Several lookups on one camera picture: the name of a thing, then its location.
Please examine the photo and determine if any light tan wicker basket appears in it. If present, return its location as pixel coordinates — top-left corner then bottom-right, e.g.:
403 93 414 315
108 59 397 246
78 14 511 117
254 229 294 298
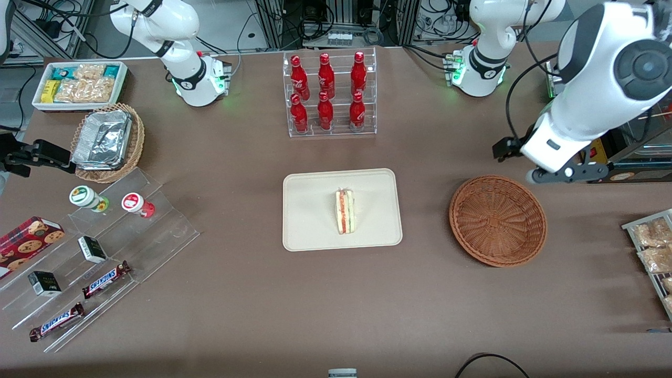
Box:
71 103 146 183

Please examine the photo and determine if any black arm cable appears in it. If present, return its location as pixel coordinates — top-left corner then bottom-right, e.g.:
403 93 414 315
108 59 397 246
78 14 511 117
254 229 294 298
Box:
505 0 560 141

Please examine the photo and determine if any aluminium frame structure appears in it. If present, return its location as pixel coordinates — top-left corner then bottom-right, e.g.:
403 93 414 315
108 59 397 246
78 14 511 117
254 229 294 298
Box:
255 0 421 49

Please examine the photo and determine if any stack of foil trays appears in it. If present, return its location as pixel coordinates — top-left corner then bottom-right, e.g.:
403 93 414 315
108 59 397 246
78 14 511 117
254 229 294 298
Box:
71 110 132 170

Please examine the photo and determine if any triangular sandwich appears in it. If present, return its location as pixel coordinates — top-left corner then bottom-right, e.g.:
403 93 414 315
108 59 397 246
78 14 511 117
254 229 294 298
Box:
335 189 355 235

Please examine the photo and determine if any black looped cable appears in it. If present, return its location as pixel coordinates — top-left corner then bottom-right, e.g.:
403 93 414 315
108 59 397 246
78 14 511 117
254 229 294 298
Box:
454 353 531 378

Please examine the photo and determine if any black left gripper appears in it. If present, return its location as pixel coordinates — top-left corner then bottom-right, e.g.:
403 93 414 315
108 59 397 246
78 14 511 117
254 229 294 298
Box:
492 135 528 161

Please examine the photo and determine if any grey wire rack tray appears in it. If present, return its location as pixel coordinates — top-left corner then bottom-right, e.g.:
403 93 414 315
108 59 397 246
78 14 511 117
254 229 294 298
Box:
622 209 672 321

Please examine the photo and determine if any brown round wicker basket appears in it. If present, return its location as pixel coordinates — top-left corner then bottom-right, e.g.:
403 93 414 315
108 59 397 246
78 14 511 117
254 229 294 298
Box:
449 175 548 268

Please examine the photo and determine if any white rectangular snack bin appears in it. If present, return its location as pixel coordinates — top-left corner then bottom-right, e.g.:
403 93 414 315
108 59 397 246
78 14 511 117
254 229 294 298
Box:
31 61 128 112

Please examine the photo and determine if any clear acrylic stepped shelf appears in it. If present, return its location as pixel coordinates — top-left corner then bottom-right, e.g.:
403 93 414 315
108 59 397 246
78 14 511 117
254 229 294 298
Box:
0 168 200 353

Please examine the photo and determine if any red Coca-Cola bottle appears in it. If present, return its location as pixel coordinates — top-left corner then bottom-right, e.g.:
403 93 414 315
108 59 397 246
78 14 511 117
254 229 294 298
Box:
290 55 310 100
349 92 366 132
317 91 334 131
318 52 335 99
351 51 367 97
290 93 309 133

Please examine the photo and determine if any red lid yogurt cup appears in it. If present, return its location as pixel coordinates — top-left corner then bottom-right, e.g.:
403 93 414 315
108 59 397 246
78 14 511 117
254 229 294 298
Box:
121 193 155 218

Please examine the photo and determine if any clear acrylic bottle rack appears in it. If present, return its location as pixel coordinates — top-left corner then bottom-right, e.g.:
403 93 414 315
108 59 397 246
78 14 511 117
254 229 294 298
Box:
282 47 377 138

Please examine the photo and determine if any small black box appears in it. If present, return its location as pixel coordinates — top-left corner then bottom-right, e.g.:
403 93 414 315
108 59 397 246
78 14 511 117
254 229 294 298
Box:
78 236 107 264
28 271 62 297

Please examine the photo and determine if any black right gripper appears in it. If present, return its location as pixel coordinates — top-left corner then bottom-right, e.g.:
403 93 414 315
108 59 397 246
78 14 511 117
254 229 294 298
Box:
0 134 77 176

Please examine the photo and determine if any red tartan cookie box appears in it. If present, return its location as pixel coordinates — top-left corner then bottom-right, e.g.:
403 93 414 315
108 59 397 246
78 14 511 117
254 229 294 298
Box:
0 216 66 279

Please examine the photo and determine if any beige rectangular tray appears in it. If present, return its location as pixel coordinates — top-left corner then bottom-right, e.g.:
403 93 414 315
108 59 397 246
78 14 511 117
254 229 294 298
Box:
282 168 403 252

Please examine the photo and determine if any Snickers chocolate bar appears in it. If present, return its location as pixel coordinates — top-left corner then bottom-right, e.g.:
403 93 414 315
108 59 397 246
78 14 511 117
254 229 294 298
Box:
29 302 85 342
82 261 132 299

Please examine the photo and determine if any green lid yogurt cup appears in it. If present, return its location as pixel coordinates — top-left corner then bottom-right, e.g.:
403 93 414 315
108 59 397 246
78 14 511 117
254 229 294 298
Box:
69 185 110 213

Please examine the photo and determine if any clear cracker pack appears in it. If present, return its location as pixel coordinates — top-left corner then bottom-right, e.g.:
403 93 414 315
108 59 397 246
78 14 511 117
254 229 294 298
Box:
55 78 115 103
73 64 106 80

